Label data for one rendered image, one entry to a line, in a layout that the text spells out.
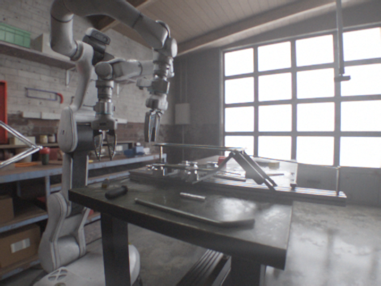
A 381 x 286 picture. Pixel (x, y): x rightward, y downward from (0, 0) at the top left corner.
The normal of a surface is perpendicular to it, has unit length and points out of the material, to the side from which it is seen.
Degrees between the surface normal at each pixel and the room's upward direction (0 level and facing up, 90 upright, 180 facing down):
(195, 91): 90
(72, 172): 98
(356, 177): 90
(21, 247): 90
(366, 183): 90
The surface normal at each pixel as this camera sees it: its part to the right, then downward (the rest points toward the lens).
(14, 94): 0.86, 0.02
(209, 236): -0.50, 0.04
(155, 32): 0.45, 0.03
